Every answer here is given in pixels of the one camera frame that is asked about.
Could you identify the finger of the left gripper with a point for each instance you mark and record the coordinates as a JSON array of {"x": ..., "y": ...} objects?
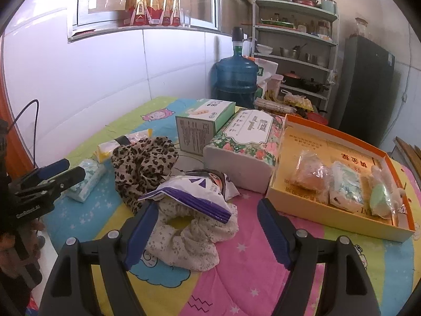
[
  {"x": 46, "y": 185},
  {"x": 52, "y": 167}
]

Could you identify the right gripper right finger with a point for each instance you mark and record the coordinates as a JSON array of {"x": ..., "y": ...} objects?
[{"x": 346, "y": 287}]

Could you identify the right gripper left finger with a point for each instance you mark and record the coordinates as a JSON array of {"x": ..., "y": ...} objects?
[{"x": 70, "y": 287}]

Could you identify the small teal tissue pack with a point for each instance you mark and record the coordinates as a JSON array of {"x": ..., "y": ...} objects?
[{"x": 94, "y": 171}]

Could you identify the yellow white taped packet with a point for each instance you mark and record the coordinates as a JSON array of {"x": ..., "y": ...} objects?
[{"x": 104, "y": 151}]

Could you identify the leopard print scrunchie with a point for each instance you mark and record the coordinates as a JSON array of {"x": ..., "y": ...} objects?
[{"x": 140, "y": 168}]

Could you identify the green white wipes pack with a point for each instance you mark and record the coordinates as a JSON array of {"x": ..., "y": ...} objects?
[{"x": 346, "y": 191}]

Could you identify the green sponge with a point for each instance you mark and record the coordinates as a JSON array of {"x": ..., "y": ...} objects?
[{"x": 385, "y": 199}]

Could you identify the white floral scrunchie cloth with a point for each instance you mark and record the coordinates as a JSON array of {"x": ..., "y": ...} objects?
[{"x": 185, "y": 238}]

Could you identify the orange item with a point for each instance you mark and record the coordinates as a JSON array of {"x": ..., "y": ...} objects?
[{"x": 311, "y": 174}]

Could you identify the purple white plastic pouch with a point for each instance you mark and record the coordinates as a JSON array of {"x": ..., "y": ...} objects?
[{"x": 206, "y": 191}]

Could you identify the pink teddy bear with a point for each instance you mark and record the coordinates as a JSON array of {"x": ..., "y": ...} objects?
[{"x": 399, "y": 211}]

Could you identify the person left hand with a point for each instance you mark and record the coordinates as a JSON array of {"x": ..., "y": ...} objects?
[{"x": 11, "y": 260}]

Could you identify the orange cardboard box tray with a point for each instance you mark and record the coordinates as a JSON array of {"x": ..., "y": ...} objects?
[{"x": 331, "y": 145}]

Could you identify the green white mask box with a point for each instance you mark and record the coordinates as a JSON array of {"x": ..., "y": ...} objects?
[{"x": 198, "y": 124}]

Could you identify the floral tissue pack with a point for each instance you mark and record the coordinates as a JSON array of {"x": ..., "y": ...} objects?
[{"x": 246, "y": 149}]

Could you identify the wooden cutting board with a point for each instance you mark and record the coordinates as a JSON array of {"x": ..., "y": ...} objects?
[{"x": 410, "y": 155}]

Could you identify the red plastic basket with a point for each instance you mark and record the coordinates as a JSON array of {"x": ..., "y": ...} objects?
[{"x": 315, "y": 117}]

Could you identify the egg tray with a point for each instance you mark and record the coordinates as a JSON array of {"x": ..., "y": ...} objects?
[{"x": 297, "y": 101}]

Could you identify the black refrigerator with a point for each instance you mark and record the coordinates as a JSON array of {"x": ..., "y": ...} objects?
[{"x": 365, "y": 97}]

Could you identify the pack of drink bottles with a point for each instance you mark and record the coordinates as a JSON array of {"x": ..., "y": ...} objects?
[{"x": 152, "y": 13}]

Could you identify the blue water jug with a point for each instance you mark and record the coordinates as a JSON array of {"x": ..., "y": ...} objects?
[{"x": 235, "y": 78}]

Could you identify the metal kitchen shelf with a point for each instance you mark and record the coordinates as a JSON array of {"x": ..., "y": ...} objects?
[{"x": 302, "y": 37}]

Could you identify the glass jar on fridge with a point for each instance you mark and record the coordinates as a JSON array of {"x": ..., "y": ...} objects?
[{"x": 360, "y": 28}]

